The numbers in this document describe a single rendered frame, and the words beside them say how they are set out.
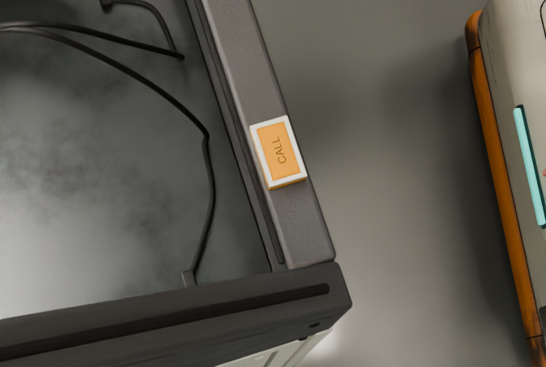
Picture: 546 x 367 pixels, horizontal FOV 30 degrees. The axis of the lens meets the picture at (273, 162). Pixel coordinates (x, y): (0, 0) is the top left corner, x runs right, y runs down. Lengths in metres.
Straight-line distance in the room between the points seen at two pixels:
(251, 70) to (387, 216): 0.99
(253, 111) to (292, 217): 0.09
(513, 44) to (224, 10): 0.85
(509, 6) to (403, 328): 0.55
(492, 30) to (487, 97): 0.13
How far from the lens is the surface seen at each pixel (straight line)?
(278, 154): 0.77
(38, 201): 0.91
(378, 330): 1.73
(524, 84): 1.59
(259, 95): 0.79
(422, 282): 1.75
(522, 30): 1.61
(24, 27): 0.74
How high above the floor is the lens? 1.70
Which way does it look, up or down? 75 degrees down
